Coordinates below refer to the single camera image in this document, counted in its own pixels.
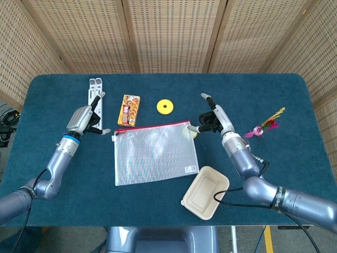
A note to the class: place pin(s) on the grey robot torso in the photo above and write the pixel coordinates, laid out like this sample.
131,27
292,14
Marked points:
160,239

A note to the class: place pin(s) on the teal table cloth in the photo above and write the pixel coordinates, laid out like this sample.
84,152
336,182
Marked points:
158,205

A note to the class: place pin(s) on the pink feather shuttlecock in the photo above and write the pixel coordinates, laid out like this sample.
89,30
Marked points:
256,131

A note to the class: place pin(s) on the woven folding screen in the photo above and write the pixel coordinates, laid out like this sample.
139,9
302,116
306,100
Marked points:
168,34

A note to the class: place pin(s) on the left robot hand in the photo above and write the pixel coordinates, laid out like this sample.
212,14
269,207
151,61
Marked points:
80,118

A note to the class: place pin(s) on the beige pulp food container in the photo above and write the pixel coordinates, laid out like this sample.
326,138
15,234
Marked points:
202,192

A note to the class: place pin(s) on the yellow curry roux box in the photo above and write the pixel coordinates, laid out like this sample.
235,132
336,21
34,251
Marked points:
129,110

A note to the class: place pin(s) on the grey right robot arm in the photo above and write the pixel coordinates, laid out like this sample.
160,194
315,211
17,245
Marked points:
263,189

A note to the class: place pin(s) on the clear mesh zipper pouch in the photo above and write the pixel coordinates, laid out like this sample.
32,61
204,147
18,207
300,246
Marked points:
155,155

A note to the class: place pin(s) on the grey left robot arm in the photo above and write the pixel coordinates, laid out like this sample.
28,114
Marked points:
55,168

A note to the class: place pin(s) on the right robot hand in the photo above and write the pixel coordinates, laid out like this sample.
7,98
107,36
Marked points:
223,118

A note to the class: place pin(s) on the white folding stand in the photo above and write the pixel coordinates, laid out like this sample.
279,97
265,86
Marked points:
92,89

